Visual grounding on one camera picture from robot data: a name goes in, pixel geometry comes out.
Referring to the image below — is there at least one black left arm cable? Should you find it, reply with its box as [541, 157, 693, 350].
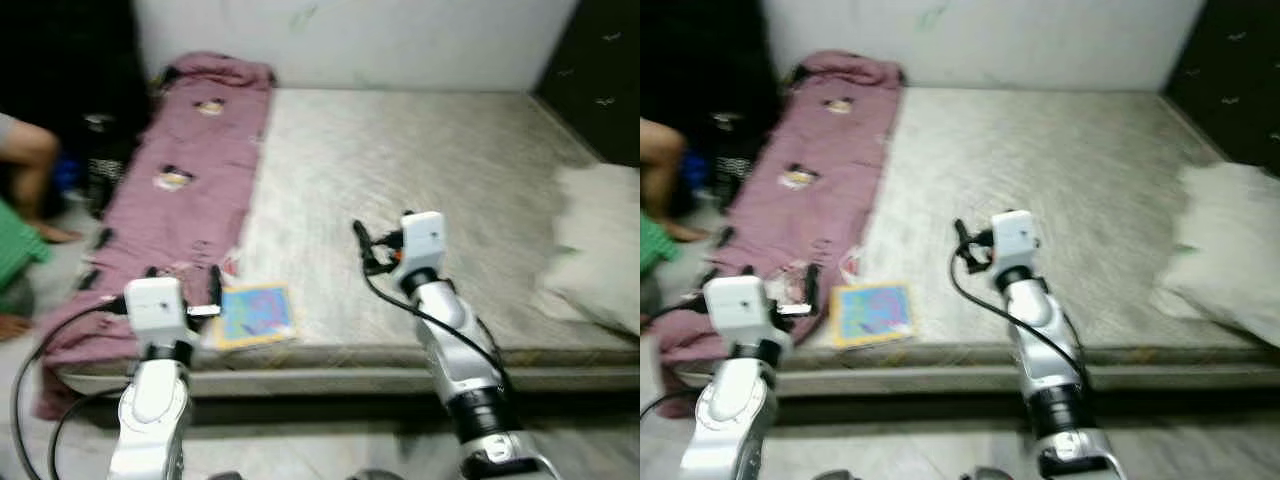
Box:
[640, 385, 701, 421]
[48, 385, 126, 471]

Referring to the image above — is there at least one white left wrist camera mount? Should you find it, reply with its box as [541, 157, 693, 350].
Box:
[703, 275, 791, 351]
[123, 277, 191, 346]

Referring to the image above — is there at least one black tufted headboard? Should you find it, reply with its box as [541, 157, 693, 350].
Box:
[1165, 0, 1280, 176]
[535, 0, 641, 169]

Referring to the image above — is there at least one pink cartoon print blanket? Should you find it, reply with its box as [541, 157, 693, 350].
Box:
[35, 52, 276, 421]
[655, 50, 906, 416]

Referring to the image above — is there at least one person in dark shirt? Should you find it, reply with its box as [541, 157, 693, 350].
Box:
[640, 118, 711, 244]
[0, 112, 86, 343]

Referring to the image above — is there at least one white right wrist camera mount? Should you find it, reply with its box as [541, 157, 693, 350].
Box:
[400, 210, 447, 276]
[990, 209, 1041, 276]

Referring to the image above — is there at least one grey quilted mattress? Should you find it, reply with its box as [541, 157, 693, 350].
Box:
[680, 88, 1280, 396]
[55, 88, 641, 399]

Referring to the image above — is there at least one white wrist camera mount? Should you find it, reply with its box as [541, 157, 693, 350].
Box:
[123, 277, 191, 346]
[400, 210, 447, 276]
[990, 209, 1041, 276]
[703, 275, 791, 351]

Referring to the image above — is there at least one black bag white lettering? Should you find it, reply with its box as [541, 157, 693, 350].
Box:
[710, 112, 761, 211]
[85, 112, 136, 216]

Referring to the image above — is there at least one black left wrist camera cable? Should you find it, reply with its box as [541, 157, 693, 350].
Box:
[10, 300, 131, 480]
[640, 295, 711, 321]

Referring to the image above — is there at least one white pillow with green print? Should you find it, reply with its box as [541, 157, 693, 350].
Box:
[530, 165, 641, 336]
[1148, 163, 1280, 349]

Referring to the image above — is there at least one colourful children's picture book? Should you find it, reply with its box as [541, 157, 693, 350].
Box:
[828, 282, 916, 349]
[215, 284, 298, 351]

